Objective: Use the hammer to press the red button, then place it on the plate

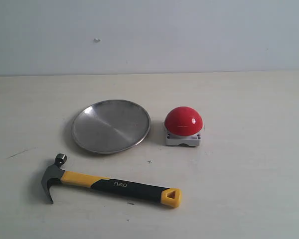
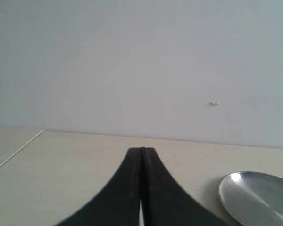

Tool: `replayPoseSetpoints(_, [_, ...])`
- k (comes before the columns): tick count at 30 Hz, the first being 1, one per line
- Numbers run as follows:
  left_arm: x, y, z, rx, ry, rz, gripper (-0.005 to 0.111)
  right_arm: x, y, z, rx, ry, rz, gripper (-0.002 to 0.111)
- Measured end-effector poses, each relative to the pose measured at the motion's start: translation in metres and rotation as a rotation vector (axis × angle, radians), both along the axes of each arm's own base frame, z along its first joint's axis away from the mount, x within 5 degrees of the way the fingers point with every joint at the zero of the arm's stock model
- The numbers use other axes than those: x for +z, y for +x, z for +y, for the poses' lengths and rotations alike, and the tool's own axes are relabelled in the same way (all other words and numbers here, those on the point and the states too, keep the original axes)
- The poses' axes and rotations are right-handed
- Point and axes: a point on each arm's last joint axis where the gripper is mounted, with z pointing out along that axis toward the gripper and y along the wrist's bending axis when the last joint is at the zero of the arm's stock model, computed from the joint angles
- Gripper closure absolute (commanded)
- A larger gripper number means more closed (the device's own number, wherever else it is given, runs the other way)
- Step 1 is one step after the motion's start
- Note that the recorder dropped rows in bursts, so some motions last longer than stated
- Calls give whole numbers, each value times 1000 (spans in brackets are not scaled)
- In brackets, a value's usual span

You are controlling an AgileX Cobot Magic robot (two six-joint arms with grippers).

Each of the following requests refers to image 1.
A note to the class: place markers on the yellow black claw hammer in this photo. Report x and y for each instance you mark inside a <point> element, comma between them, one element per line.
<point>170,197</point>

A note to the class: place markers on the red dome push button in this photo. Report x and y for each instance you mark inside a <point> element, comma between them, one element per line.
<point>183,126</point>

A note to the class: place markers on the round stainless steel plate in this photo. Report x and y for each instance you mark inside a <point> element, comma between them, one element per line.
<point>110,126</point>

